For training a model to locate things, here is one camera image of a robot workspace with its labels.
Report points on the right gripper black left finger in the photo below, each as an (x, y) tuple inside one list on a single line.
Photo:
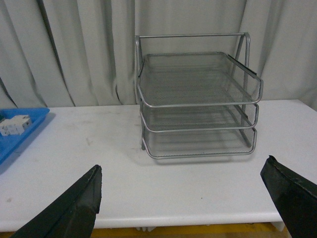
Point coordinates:
[(72, 214)]

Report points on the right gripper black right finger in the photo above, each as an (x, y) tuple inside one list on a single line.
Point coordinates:
[(294, 196)]

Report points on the silver mesh tray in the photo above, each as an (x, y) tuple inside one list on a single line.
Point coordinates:
[(200, 118), (199, 143), (197, 79)]

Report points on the silver mesh bottom tray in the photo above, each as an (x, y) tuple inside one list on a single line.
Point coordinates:
[(199, 143)]

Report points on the blue plastic bin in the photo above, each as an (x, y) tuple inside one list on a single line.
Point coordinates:
[(9, 143)]

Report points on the white circuit breaker block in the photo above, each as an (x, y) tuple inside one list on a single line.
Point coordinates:
[(15, 126)]

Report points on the grey curtain backdrop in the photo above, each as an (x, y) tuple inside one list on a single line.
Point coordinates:
[(65, 53)]

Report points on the silver mesh top tray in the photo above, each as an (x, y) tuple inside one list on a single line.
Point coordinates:
[(197, 79)]

